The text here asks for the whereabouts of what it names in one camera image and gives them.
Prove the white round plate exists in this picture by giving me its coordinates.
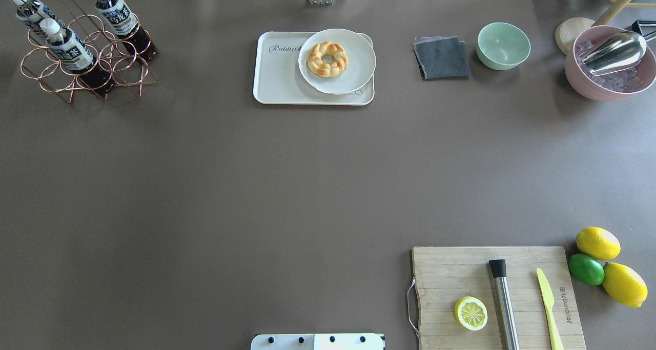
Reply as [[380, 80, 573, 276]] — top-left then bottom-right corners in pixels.
[[298, 29, 376, 95]]

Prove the green ceramic bowl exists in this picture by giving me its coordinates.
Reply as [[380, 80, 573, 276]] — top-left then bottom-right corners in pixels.
[[476, 22, 531, 71]]

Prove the steel muddler with black tip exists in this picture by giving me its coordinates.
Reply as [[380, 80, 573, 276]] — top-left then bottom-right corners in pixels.
[[489, 259, 521, 349]]

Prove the pink bowl of ice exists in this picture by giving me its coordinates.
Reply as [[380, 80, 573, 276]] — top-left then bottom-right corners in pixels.
[[565, 25, 655, 101]]

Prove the yellow lemon lower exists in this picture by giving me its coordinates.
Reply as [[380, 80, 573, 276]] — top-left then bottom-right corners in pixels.
[[602, 263, 648, 308]]

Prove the yellow lemon upper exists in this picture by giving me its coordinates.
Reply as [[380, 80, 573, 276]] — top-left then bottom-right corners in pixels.
[[576, 227, 621, 261]]

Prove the grey folded cloth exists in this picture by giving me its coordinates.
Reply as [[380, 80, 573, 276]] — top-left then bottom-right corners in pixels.
[[413, 36, 471, 80]]

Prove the metal ice scoop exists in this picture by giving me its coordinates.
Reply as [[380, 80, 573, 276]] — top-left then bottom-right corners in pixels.
[[582, 31, 647, 76]]

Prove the copper wire bottle rack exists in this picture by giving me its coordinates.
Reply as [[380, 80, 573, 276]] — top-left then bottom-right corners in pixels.
[[9, 0, 159, 104]]

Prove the green lime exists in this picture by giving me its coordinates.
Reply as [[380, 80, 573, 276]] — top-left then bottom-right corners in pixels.
[[568, 253, 605, 285]]

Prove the braided ring donut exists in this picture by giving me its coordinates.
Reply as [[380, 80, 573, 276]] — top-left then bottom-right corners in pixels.
[[305, 41, 349, 78]]

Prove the tea bottle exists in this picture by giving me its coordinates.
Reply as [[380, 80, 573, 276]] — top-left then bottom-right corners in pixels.
[[12, 0, 63, 46], [40, 18, 115, 96], [95, 0, 159, 62]]

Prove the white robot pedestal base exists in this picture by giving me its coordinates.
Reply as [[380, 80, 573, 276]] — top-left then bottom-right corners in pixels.
[[250, 332, 386, 349]]

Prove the yellow lemon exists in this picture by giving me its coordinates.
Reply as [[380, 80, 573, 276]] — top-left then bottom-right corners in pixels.
[[576, 227, 621, 261], [602, 263, 648, 308]]

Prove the cream serving tray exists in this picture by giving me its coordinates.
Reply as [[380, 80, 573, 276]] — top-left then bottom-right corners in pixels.
[[253, 31, 375, 106]]

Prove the yellow plastic knife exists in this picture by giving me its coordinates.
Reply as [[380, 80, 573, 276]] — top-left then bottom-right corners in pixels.
[[535, 268, 564, 350]]

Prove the half lemon slice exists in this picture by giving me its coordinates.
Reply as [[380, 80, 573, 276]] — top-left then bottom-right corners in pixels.
[[453, 296, 488, 331]]

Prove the wooden mug tree stand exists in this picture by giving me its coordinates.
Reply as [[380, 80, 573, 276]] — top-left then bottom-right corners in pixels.
[[555, 0, 654, 54]]

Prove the wooden cutting board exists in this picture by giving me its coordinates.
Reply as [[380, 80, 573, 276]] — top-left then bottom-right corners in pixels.
[[412, 246, 586, 349]]

